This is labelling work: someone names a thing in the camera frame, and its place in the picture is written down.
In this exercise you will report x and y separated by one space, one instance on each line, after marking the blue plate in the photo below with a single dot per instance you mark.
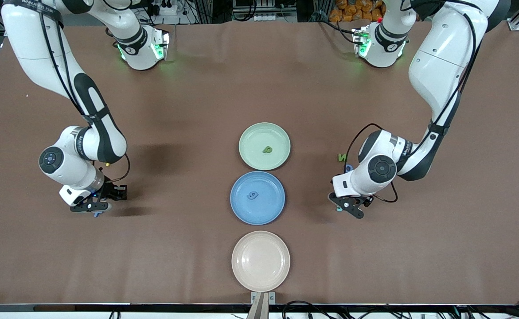
268 215

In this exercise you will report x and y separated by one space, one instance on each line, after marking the orange bags pile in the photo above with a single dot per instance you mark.
357 9

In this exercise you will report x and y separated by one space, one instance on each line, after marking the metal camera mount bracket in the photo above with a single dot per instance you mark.
261 305

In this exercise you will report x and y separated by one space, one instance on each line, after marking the green plate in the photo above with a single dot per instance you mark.
252 133

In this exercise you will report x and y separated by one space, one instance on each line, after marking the green letter P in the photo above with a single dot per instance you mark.
267 149

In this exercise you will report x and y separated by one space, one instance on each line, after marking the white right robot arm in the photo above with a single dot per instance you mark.
33 44

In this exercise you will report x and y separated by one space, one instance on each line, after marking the brown table cover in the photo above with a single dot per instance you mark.
153 266

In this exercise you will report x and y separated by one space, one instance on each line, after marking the blue digit 9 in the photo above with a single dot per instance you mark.
253 195

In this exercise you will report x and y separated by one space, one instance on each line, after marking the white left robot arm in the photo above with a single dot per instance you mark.
445 62

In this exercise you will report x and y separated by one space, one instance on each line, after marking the white power strip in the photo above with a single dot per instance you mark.
266 17
166 9

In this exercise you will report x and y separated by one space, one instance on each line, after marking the beige plate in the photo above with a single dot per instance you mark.
260 261

